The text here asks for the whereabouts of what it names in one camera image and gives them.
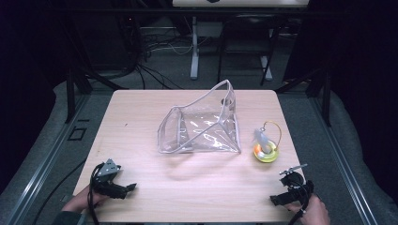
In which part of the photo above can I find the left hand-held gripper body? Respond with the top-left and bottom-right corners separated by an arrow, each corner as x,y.
90,158 -> 126,197

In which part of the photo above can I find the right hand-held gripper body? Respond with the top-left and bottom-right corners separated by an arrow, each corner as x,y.
279,163 -> 315,208

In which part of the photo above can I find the person's right hand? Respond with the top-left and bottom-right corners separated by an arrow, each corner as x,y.
284,193 -> 331,225

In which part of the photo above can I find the yellow round cat toy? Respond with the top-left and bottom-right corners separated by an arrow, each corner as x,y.
252,120 -> 283,164

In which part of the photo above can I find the clear plastic zipper bag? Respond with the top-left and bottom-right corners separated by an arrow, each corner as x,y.
157,79 -> 242,155

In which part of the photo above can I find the black metal stand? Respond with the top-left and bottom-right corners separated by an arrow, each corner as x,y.
274,60 -> 332,128
62,52 -> 130,125

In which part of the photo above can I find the black chair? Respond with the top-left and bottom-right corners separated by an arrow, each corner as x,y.
216,14 -> 281,87

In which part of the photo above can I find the white desk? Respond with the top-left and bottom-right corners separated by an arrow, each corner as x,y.
172,0 -> 311,82

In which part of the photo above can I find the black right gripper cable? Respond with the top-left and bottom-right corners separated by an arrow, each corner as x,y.
286,183 -> 314,225

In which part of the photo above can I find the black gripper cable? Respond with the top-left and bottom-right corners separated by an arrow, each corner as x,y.
286,183 -> 314,225
86,162 -> 106,225

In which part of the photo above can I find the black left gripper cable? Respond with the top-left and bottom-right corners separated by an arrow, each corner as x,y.
86,162 -> 106,225

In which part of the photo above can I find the grey metal floor rail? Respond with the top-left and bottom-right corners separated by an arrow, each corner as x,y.
4,93 -> 92,225
308,93 -> 379,225

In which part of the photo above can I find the black cable on floor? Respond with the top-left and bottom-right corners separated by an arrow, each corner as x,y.
31,158 -> 87,225

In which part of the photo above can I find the tangle of floor cables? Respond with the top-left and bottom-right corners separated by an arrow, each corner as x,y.
123,18 -> 209,91

